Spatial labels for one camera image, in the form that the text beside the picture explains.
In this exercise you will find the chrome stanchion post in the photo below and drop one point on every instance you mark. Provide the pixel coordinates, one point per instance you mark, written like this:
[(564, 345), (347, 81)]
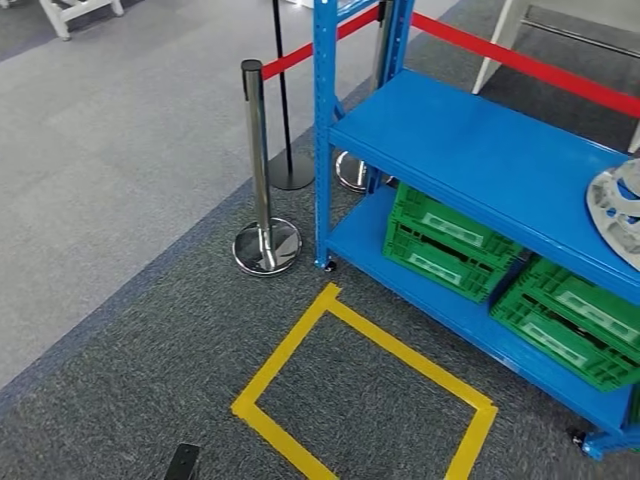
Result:
[(383, 53), (257, 146)]

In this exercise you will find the green plastic folding crate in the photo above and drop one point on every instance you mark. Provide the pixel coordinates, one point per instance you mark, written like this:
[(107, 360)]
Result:
[(635, 404), (575, 324), (450, 245)]

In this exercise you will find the white frame stand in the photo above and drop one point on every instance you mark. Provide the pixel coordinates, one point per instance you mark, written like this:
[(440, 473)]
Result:
[(60, 16)]

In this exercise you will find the black left robot foot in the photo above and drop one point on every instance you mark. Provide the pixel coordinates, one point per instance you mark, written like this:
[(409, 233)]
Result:
[(183, 462)]

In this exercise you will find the blue metal shelf rack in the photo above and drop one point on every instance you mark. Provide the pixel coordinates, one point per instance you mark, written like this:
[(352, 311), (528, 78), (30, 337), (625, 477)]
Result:
[(475, 146)]

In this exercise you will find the black stanchion post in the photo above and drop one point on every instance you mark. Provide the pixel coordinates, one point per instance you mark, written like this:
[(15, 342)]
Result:
[(284, 99)]

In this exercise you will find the long red barrier belt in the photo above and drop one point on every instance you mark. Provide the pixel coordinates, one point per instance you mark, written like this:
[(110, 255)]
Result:
[(525, 63)]

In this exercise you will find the short red barrier belt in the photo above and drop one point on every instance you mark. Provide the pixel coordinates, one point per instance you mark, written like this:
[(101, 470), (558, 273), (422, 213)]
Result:
[(300, 56)]

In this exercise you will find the grey wheel hub cap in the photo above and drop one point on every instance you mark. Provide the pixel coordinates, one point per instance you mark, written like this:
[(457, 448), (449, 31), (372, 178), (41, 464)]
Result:
[(615, 199)]

